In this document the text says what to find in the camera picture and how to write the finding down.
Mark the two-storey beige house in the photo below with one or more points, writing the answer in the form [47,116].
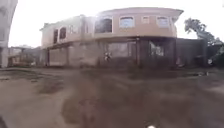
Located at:
[116,30]

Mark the brown dirt road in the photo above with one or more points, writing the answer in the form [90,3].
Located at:
[110,100]

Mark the robot's own part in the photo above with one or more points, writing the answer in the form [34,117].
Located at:
[151,126]

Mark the low building with gate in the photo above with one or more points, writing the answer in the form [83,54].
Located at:
[23,55]

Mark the tree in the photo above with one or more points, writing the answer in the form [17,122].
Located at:
[203,33]

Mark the pale building edge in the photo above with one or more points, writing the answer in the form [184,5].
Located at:
[5,30]

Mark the grey compound wall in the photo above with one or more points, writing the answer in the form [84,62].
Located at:
[186,51]

